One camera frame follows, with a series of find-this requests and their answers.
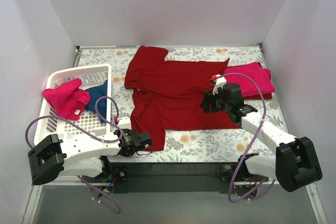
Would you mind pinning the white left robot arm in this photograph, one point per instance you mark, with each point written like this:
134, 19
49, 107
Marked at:
67, 155

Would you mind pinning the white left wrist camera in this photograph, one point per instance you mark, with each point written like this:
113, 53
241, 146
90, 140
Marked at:
124, 123

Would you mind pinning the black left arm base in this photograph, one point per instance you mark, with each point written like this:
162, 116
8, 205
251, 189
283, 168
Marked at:
107, 176

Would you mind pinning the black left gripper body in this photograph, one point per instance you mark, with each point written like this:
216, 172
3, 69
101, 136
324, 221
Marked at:
146, 139

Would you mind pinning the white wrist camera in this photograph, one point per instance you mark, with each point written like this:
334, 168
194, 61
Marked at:
124, 123
218, 81

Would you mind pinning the crumpled pink t shirt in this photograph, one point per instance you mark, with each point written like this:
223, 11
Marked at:
68, 100

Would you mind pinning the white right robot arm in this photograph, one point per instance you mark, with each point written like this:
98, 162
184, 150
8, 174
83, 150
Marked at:
295, 164

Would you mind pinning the folded dark red t shirt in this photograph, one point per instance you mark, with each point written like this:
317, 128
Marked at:
266, 96

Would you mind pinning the dark red t shirt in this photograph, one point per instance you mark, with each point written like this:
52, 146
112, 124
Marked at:
266, 96
167, 94

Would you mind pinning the folded pink t shirt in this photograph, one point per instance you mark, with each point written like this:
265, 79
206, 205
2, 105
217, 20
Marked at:
259, 75

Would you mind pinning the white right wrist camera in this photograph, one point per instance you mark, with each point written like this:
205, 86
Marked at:
218, 81

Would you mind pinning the blue t shirt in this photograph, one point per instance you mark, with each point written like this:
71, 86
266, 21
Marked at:
96, 93

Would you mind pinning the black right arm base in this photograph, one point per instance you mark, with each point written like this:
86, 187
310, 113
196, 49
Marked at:
244, 180

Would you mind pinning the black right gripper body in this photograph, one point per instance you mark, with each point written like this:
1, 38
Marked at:
209, 102

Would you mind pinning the floral patterned table mat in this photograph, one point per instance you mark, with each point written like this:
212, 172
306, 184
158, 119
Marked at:
180, 146

